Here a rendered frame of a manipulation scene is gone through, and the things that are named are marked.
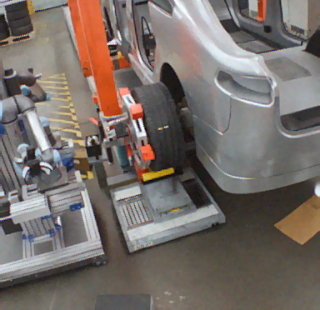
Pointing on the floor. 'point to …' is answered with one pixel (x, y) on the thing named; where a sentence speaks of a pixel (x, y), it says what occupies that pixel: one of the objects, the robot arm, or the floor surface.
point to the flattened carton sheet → (302, 221)
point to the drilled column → (101, 174)
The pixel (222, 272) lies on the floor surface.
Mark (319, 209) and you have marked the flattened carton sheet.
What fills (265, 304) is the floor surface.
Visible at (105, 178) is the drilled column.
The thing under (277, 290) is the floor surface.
